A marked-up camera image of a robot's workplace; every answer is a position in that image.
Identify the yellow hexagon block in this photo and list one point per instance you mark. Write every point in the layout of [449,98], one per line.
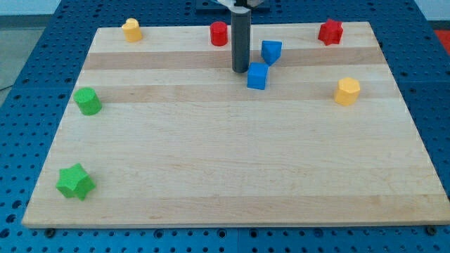
[347,91]

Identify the red cylinder block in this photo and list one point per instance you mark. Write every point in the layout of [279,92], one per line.
[219,33]

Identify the blue triangular prism block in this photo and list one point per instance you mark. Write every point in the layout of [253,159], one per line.
[271,51]

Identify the blue cube block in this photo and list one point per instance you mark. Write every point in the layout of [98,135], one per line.
[257,76]

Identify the light wooden board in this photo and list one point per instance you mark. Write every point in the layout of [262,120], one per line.
[181,141]

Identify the red star block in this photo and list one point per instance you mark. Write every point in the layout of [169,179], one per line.
[330,32]

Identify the green star block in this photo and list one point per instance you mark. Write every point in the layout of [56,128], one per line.
[75,182]

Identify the yellow heart block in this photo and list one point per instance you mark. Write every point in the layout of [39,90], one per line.
[131,30]

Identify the green cylinder block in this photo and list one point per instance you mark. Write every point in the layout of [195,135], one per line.
[87,101]

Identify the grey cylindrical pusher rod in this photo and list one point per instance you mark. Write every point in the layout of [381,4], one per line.
[240,38]

